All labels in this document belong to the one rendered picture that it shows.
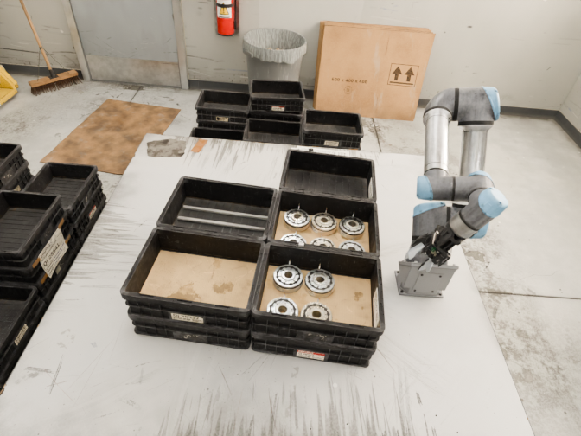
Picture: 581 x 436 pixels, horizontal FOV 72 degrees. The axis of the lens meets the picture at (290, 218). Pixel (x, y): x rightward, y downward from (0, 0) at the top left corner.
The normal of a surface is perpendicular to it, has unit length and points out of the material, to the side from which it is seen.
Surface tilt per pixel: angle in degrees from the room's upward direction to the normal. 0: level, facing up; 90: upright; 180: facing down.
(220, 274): 0
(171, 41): 90
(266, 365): 0
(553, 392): 0
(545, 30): 90
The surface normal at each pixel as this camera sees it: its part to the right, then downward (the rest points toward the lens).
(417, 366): 0.07, -0.73
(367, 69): 0.00, 0.52
